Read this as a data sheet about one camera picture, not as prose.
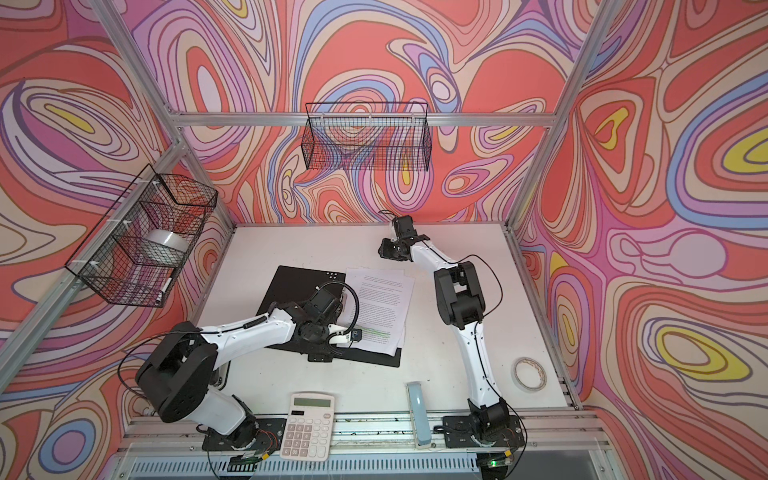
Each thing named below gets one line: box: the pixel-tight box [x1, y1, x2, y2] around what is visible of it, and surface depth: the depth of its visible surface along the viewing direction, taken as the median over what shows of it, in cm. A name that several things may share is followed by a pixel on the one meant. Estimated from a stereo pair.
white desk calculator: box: [280, 392, 335, 461], surface depth 75 cm
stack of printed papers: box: [337, 267, 415, 357], surface depth 96 cm
